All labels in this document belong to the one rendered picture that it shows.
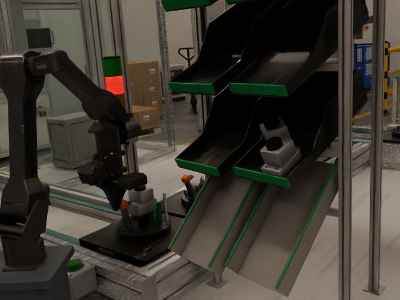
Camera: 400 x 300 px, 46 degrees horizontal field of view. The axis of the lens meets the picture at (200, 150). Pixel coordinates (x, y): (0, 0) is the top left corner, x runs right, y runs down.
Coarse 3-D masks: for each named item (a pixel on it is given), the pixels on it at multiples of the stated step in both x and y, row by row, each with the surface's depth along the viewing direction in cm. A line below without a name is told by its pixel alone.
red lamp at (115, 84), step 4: (116, 76) 135; (120, 76) 135; (108, 80) 134; (112, 80) 134; (116, 80) 134; (120, 80) 135; (108, 84) 134; (112, 84) 134; (116, 84) 134; (120, 84) 135; (108, 88) 134; (112, 88) 134; (116, 88) 134; (120, 88) 135; (112, 92) 134; (116, 92) 134; (120, 92) 135
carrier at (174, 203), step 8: (192, 184) 155; (200, 184) 142; (184, 192) 144; (168, 200) 146; (176, 200) 146; (184, 200) 140; (192, 200) 138; (168, 208) 139; (176, 208) 139; (184, 208) 139; (176, 216) 135; (184, 216) 133
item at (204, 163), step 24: (216, 96) 106; (240, 96) 111; (264, 96) 97; (216, 120) 107; (240, 120) 107; (264, 120) 98; (192, 144) 103; (216, 144) 103; (240, 144) 95; (192, 168) 98; (216, 168) 91
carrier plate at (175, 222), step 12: (168, 216) 133; (108, 228) 128; (84, 240) 121; (96, 240) 121; (108, 240) 120; (120, 240) 120; (156, 240) 118; (168, 240) 118; (120, 252) 113; (132, 252) 112; (144, 252) 112; (156, 252) 112; (144, 264) 108
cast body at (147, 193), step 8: (136, 192) 120; (144, 192) 120; (152, 192) 122; (136, 200) 120; (144, 200) 120; (152, 200) 123; (128, 208) 121; (136, 208) 119; (144, 208) 120; (152, 208) 123
